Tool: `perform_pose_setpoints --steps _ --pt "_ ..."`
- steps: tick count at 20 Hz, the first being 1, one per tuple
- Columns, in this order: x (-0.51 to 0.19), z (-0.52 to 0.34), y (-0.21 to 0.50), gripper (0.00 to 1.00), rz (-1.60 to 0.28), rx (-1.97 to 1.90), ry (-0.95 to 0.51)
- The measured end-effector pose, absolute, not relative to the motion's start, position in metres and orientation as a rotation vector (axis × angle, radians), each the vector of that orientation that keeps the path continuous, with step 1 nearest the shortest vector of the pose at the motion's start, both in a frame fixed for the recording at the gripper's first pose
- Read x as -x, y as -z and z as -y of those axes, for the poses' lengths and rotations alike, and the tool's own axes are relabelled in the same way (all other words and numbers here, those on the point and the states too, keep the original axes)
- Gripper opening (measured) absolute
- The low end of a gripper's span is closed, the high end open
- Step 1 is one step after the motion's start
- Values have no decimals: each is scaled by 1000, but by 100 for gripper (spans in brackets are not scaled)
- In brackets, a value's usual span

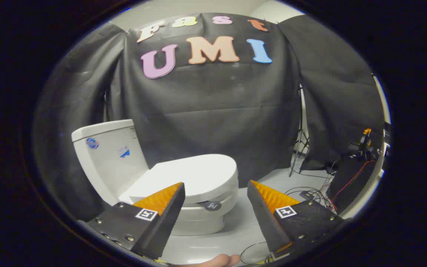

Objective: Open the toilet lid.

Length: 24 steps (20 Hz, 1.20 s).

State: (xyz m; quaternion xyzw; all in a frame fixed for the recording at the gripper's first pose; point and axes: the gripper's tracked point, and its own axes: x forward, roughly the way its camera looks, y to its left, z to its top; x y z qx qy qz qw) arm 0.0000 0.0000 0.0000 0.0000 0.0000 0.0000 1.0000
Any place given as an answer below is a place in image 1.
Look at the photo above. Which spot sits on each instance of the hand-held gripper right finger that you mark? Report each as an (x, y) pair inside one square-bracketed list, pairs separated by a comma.
[(263, 218)]

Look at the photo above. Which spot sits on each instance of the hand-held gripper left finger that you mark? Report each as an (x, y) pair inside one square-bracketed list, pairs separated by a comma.
[(169, 222)]

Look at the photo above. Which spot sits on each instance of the white toilet lid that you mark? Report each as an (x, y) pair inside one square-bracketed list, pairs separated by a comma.
[(198, 174)]

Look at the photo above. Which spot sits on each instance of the white toilet bowl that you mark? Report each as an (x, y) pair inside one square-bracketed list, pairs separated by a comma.
[(198, 227)]

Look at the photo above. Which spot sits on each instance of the yellow floor tape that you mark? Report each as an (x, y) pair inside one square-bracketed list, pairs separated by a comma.
[(269, 258)]

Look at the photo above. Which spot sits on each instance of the small black box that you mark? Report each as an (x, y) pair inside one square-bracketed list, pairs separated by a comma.
[(306, 194)]

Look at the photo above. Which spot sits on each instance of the black tripod stand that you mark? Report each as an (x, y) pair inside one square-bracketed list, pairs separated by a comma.
[(300, 144)]

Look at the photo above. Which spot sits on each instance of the black backdrop cloth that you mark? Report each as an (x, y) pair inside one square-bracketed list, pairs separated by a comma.
[(332, 92), (206, 111)]

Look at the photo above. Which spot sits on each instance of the orange and black device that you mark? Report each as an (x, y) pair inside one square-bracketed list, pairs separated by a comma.
[(366, 139)]

